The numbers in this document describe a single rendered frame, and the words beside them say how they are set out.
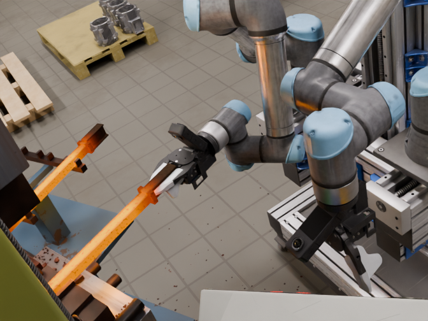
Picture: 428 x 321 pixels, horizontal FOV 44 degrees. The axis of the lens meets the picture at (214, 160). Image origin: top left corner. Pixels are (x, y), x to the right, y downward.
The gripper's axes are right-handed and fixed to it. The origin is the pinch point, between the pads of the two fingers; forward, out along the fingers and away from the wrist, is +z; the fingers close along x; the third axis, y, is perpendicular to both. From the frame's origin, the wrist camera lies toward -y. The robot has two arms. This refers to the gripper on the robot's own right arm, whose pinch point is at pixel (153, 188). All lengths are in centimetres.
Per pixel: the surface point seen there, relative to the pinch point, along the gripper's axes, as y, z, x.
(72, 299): 1.2, 30.5, -5.3
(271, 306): -19, 22, -52
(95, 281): 8.8, 23.0, 1.0
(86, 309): 2.2, 30.6, -9.0
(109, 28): 77, -168, 243
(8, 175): -37, 31, -17
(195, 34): 103, -213, 202
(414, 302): -20, 14, -68
